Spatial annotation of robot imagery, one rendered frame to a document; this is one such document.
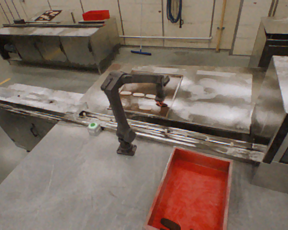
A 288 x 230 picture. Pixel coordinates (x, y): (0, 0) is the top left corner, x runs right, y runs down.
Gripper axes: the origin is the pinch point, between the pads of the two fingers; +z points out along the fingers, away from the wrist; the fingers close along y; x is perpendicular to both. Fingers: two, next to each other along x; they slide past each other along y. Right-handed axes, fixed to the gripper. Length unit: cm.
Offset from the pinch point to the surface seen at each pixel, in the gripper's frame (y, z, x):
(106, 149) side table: -49, 2, 23
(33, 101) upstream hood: -28, -4, 110
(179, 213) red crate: -71, -3, -35
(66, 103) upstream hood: -22, -3, 77
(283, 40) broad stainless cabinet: 145, 23, -89
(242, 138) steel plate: -10, 8, -59
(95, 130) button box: -39, -3, 36
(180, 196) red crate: -62, -2, -32
